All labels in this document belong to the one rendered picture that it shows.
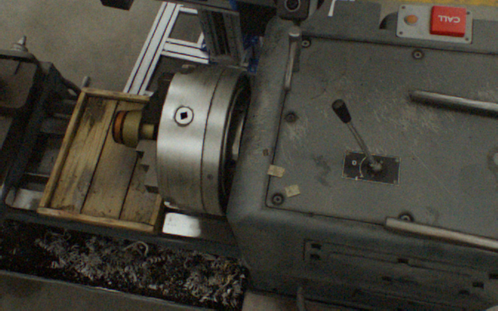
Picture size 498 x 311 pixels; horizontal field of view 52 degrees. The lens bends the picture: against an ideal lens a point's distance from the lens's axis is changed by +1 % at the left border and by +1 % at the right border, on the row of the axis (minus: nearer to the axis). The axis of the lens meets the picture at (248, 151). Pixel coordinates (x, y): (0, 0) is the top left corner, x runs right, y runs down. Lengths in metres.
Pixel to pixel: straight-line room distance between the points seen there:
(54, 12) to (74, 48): 0.27
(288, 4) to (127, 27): 2.05
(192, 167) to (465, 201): 0.47
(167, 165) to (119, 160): 0.39
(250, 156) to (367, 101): 0.23
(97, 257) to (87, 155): 0.36
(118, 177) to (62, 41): 1.58
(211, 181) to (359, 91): 0.32
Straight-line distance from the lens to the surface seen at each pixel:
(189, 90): 0.98
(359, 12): 1.04
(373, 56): 0.98
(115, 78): 2.59
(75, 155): 1.40
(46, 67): 1.52
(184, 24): 2.41
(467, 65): 1.01
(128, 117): 1.12
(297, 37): 0.86
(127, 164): 1.34
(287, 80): 0.83
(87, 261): 1.64
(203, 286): 1.54
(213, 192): 0.97
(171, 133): 0.95
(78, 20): 2.87
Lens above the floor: 2.06
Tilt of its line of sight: 65 degrees down
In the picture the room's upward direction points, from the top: 11 degrees counter-clockwise
